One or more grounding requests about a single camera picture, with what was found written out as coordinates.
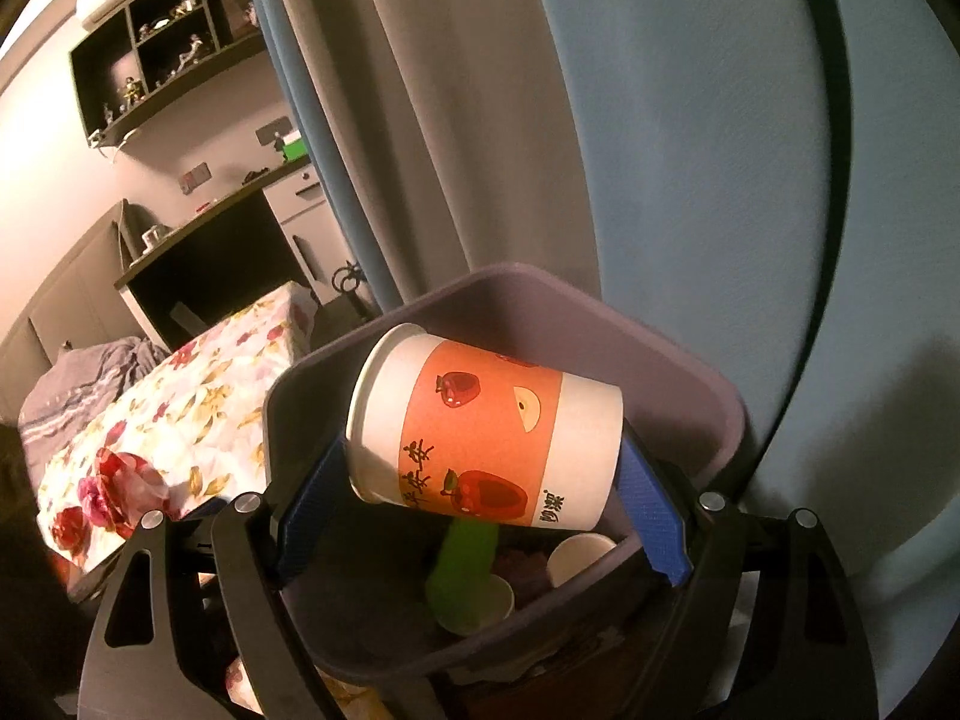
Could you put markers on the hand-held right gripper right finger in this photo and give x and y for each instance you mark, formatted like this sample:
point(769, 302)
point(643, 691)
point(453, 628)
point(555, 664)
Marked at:
point(654, 521)

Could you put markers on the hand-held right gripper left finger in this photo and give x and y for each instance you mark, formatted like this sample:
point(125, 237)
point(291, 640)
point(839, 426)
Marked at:
point(311, 517)

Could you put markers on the orange white paper cup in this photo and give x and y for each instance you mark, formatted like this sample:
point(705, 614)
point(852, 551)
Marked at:
point(487, 427)

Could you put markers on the grey plastic bin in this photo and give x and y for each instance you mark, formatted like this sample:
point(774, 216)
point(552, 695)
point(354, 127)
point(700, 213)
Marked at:
point(540, 315)

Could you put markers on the small white paper cup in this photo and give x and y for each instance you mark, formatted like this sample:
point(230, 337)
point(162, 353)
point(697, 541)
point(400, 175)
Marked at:
point(487, 604)
point(581, 559)

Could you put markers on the floral bed sheet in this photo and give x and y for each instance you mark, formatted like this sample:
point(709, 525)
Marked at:
point(217, 390)

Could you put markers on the green plastic cup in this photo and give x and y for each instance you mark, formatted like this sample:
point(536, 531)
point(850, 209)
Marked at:
point(465, 562)

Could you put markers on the red and white plastic bag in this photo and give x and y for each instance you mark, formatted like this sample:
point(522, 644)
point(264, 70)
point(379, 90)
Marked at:
point(131, 491)

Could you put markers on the grey blanket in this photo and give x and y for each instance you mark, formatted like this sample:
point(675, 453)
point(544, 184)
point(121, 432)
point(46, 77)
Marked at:
point(90, 382)

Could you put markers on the dark desk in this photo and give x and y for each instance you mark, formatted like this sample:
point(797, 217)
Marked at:
point(217, 262)

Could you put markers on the white drawer cabinet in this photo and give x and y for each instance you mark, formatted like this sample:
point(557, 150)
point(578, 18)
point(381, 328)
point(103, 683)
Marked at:
point(304, 217)

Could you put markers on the white mug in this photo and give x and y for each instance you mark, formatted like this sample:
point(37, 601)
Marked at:
point(152, 236)

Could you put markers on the grey padded headboard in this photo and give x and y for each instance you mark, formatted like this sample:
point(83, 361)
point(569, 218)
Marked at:
point(75, 292)

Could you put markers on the narrow blue curtain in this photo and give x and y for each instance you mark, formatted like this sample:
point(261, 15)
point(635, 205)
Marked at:
point(330, 165)

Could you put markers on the wide blue curtain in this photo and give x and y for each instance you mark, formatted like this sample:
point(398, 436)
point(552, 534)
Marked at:
point(712, 165)

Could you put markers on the green box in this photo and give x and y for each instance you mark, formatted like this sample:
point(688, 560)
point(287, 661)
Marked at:
point(294, 146)

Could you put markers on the grey curtain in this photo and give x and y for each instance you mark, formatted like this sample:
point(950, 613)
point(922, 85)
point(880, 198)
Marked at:
point(465, 112)

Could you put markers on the wall socket red switch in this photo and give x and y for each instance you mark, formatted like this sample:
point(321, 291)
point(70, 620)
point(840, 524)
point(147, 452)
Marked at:
point(195, 177)

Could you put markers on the grey wall socket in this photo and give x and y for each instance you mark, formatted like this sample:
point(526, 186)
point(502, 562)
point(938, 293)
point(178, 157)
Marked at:
point(274, 130)

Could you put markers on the dark wall shelf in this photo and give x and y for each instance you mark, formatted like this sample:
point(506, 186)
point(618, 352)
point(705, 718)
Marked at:
point(172, 45)

